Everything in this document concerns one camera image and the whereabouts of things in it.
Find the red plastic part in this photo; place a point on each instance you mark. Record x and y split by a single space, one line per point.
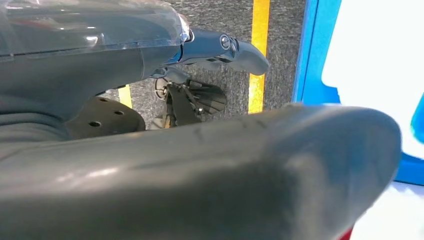
346 234

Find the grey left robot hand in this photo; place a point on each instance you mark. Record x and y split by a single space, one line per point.
198 179

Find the white plastic crate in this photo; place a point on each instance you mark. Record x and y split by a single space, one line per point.
374 66
391 215

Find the black robot foot plate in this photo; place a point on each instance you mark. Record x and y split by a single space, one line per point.
106 119

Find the blue metal shelf rack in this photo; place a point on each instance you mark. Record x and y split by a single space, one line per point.
311 66

